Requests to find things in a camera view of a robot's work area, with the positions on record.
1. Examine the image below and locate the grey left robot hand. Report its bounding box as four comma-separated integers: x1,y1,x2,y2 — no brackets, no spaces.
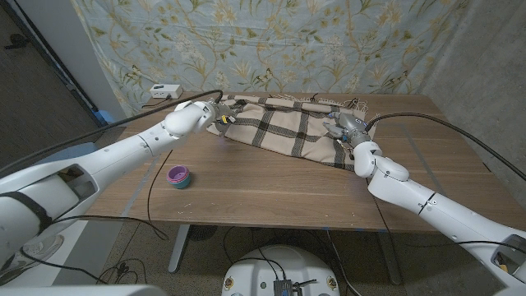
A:
210,100,239,136

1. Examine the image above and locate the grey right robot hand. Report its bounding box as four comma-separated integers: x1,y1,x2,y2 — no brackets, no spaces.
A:
322,110,373,148

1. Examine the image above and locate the beige plaid fringed scarf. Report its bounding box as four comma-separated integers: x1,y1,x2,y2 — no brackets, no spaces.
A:
206,94,377,172

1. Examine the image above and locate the white power strip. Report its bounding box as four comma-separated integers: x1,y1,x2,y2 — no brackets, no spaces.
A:
149,84,184,100

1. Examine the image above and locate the floral printed backdrop cloth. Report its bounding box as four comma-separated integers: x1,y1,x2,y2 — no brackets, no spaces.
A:
72,0,469,120

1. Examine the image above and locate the grey metal table leg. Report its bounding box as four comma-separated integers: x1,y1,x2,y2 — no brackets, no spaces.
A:
376,232,403,285
168,224,192,274

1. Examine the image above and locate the white robot torso base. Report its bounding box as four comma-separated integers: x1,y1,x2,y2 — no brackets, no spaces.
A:
221,245,341,296

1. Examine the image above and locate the blue padded stool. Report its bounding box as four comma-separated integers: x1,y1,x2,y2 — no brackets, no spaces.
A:
39,141,99,162

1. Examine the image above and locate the small black electronics box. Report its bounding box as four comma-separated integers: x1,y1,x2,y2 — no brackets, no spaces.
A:
273,279,303,296

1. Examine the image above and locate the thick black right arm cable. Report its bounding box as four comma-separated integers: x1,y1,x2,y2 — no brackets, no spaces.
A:
364,111,526,183

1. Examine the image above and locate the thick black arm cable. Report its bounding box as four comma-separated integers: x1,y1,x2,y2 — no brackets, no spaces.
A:
0,89,224,177
364,111,526,183

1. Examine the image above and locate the black power strip cord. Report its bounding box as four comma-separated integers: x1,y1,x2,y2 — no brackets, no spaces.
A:
141,96,172,109

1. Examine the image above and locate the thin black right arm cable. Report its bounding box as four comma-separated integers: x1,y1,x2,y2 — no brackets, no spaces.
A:
364,187,526,252

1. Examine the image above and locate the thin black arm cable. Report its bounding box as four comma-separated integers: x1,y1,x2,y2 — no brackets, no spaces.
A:
51,149,174,243
364,187,526,252

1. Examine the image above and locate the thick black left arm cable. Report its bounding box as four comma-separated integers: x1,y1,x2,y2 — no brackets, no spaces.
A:
0,89,224,177

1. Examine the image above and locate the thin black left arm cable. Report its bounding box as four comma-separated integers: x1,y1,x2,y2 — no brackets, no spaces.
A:
51,149,174,243

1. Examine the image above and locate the black door handle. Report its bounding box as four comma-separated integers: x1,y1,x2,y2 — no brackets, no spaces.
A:
3,33,30,50

